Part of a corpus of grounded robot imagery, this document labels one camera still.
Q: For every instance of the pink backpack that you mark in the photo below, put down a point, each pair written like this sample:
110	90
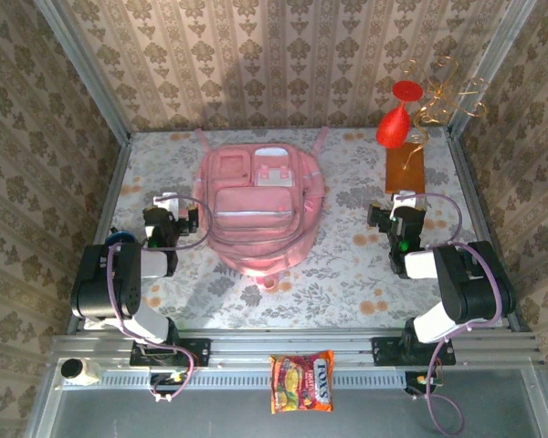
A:
256	219

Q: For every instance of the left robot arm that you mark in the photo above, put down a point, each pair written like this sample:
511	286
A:
153	264

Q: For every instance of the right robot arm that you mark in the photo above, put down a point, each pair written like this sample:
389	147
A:
420	264

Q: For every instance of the blue tape roll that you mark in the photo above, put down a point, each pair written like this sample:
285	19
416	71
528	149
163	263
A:
121	237

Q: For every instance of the orange wooden board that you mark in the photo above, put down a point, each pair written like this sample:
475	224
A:
405	173

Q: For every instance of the floral tablecloth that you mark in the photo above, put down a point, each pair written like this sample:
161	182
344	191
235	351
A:
347	283

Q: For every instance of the red goblet vase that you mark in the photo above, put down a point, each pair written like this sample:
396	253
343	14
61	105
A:
395	125

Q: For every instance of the small black circuit board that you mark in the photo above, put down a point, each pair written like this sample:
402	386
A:
162	381
415	381

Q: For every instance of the white bottle black cap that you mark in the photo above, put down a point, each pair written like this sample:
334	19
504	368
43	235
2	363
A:
80	372

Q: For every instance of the orange candy bag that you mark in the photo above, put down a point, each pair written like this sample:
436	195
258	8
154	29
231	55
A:
301	383

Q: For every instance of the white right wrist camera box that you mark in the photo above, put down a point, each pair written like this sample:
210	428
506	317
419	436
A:
403	201

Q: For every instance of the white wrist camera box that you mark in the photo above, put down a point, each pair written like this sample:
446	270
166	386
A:
166	203
403	201

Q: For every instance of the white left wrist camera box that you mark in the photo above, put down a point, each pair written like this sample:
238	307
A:
166	203

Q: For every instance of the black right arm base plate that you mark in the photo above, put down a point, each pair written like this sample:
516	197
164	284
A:
388	351

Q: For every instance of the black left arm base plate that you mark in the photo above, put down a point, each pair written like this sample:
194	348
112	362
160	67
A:
196	353

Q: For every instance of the aluminium frame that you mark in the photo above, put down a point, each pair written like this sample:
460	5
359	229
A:
301	342

